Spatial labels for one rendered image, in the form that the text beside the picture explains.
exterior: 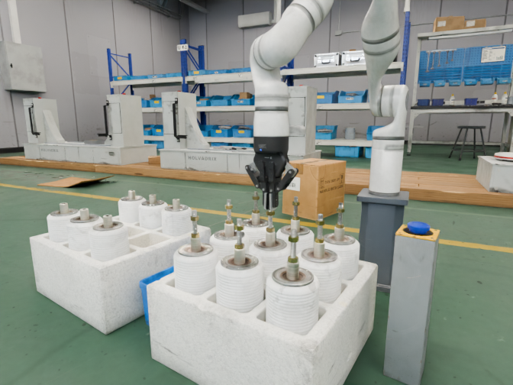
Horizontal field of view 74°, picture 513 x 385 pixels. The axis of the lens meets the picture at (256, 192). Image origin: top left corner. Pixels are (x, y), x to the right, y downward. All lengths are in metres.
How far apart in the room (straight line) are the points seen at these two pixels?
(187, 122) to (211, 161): 0.53
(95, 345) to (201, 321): 0.34
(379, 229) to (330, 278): 0.44
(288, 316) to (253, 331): 0.07
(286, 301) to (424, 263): 0.27
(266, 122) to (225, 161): 2.32
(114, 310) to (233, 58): 9.64
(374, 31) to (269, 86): 0.35
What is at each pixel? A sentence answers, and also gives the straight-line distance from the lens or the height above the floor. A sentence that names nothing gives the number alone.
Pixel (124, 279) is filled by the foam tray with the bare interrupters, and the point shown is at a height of 0.13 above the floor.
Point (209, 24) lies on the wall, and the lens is 10.91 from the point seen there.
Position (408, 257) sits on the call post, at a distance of 0.72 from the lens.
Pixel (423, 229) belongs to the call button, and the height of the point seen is 0.32.
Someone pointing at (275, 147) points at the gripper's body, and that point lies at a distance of 0.69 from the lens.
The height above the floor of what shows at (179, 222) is 0.22.
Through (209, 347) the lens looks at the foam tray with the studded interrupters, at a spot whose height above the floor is 0.10.
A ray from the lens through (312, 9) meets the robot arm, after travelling 0.76.
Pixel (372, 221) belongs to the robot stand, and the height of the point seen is 0.22.
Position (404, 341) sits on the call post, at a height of 0.09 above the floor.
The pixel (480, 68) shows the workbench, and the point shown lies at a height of 1.34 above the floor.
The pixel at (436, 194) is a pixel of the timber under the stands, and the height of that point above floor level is 0.05.
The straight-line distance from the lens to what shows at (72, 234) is 1.06.
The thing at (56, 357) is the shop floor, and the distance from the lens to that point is 0.97.
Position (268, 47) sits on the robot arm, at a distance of 0.69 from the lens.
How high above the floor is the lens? 0.52
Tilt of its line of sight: 12 degrees down
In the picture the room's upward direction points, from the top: straight up
